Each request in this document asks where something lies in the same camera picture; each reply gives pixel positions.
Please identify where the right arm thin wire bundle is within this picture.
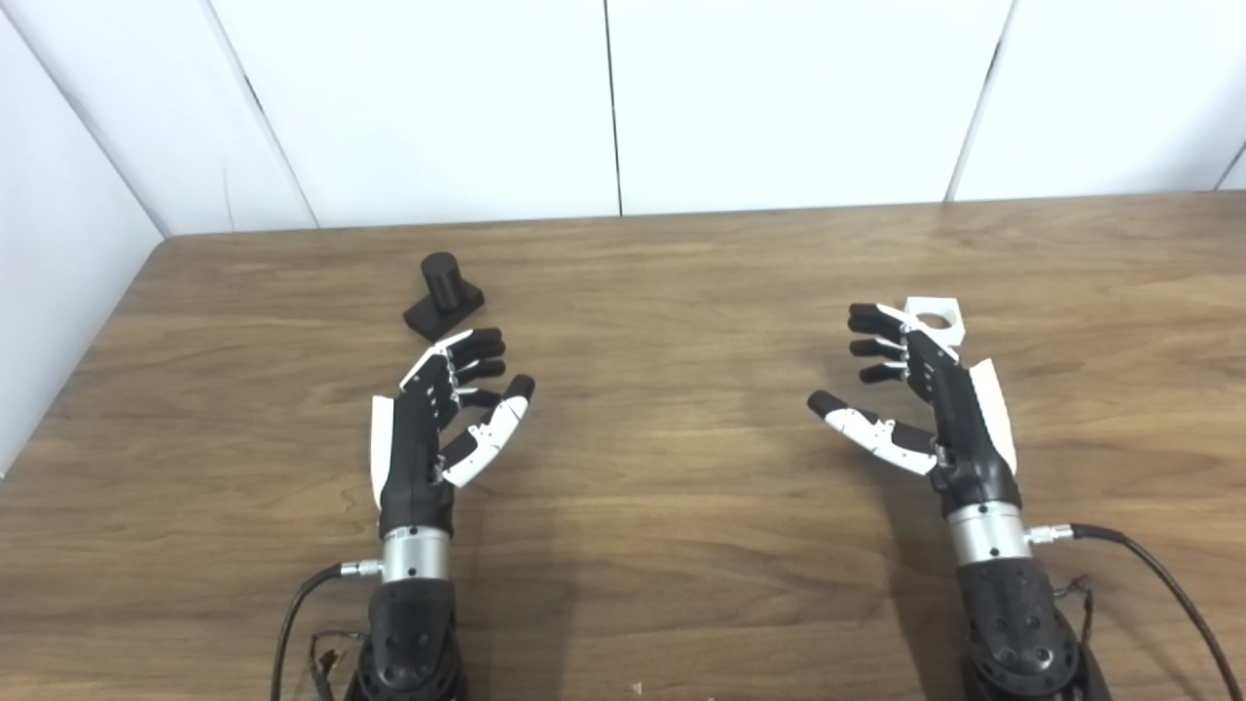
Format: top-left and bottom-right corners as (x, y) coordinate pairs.
(1051, 576), (1096, 648)

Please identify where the white square piece with hole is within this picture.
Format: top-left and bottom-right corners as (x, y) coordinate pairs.
(903, 297), (966, 349)

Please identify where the black peg with square base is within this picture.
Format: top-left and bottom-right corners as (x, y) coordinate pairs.
(403, 252), (486, 342)

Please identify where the arm thin wire bundle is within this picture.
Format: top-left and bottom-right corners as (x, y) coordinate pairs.
(310, 631), (369, 701)
(1051, 576), (1096, 648)

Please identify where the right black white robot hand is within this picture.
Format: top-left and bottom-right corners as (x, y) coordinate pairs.
(807, 303), (1023, 517)

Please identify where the left arm thin wire bundle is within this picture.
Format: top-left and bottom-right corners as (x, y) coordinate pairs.
(310, 631), (369, 701)

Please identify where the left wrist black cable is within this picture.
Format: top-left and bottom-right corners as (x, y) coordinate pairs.
(271, 559), (383, 701)

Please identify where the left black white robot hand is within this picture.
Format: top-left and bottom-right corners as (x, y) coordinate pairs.
(370, 328), (536, 536)

